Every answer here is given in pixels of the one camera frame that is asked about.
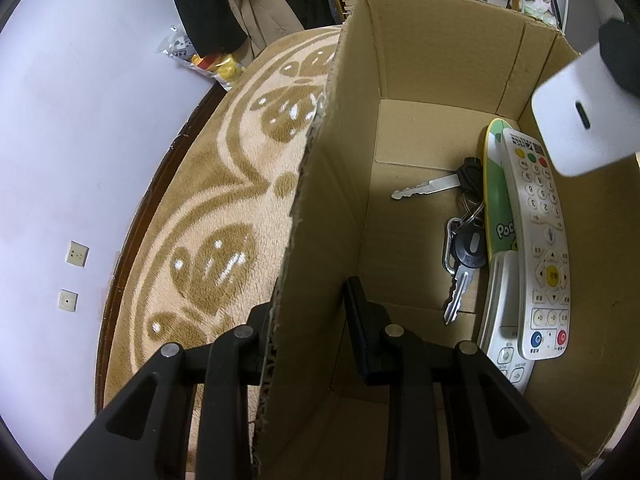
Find beige hanging trench coat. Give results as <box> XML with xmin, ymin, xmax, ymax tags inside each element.
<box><xmin>227</xmin><ymin>0</ymin><xmax>304</xmax><ymax>66</ymax></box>

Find white power adapter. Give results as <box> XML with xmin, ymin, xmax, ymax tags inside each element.
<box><xmin>532</xmin><ymin>46</ymin><xmax>639</xmax><ymax>177</ymax></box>

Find white air conditioner remote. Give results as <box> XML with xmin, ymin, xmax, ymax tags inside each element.
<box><xmin>477</xmin><ymin>250</ymin><xmax>534</xmax><ymax>394</ymax></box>

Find white wall socket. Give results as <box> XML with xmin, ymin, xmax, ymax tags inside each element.
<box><xmin>58</xmin><ymin>289</ymin><xmax>78</xmax><ymax>312</ymax></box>
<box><xmin>65</xmin><ymin>240</ymin><xmax>89</xmax><ymax>268</ymax></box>

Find keys with black heads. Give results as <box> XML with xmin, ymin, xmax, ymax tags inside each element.
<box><xmin>392</xmin><ymin>157</ymin><xmax>488</xmax><ymax>325</ymax></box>

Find upper white wall socket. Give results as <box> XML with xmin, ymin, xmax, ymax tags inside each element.
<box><xmin>65</xmin><ymin>240</ymin><xmax>89</xmax><ymax>268</ymax></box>

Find clear plastic snack bag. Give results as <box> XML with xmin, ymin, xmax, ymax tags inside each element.
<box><xmin>156</xmin><ymin>25</ymin><xmax>245</xmax><ymax>91</ymax></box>

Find black hanging coat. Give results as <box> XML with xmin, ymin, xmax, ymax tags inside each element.
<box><xmin>174</xmin><ymin>0</ymin><xmax>247</xmax><ymax>58</ymax></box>

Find green white snack box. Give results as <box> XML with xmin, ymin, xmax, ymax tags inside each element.
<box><xmin>482</xmin><ymin>118</ymin><xmax>516</xmax><ymax>260</ymax></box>

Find brown cardboard box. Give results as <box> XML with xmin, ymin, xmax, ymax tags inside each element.
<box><xmin>254</xmin><ymin>0</ymin><xmax>639</xmax><ymax>479</ymax></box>

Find beige floral patterned rug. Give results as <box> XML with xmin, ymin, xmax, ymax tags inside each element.
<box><xmin>104</xmin><ymin>26</ymin><xmax>340</xmax><ymax>399</ymax></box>

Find lower white wall socket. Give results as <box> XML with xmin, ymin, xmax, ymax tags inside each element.
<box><xmin>58</xmin><ymin>289</ymin><xmax>78</xmax><ymax>312</ymax></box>

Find white remote with coloured buttons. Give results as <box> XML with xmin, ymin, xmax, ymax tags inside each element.
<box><xmin>500</xmin><ymin>128</ymin><xmax>572</xmax><ymax>361</ymax></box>

